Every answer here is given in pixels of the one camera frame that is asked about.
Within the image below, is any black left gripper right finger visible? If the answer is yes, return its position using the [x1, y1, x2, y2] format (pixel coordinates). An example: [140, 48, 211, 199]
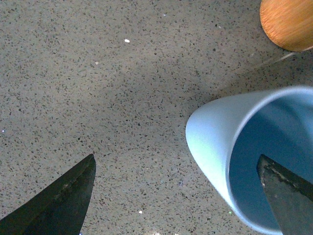
[257, 154, 313, 235]

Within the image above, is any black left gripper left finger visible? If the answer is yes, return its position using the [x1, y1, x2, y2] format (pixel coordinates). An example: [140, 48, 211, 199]
[0, 154, 96, 235]

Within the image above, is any blue plastic cup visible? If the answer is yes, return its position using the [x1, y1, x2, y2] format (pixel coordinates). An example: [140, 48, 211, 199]
[185, 86, 313, 235]

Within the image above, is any round bamboo chopstick holder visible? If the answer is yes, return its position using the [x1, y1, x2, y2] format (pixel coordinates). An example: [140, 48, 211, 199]
[260, 0, 313, 51]

